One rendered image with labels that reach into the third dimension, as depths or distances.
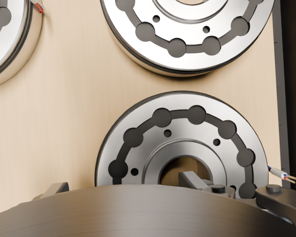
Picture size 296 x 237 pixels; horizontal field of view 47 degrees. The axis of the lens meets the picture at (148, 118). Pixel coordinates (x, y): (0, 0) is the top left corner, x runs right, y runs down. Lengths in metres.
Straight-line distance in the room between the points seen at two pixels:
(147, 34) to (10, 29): 0.08
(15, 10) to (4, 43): 0.02
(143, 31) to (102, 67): 0.04
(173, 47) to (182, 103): 0.03
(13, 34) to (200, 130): 0.12
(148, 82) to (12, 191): 0.11
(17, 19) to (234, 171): 0.15
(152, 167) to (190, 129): 0.03
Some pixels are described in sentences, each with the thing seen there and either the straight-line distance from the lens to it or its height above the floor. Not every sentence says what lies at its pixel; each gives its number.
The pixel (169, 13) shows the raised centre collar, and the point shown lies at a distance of 0.19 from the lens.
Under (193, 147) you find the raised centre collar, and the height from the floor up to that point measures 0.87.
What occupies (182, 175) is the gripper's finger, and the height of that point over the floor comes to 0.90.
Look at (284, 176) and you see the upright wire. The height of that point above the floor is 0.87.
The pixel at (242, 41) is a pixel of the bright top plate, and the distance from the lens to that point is 0.21.
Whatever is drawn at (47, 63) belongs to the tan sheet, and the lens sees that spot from 0.23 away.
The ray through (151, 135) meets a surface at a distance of 0.19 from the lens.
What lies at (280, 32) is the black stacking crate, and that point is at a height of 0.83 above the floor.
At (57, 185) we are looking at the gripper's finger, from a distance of 0.16.
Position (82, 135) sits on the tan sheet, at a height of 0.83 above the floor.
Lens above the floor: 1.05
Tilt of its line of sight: 85 degrees down
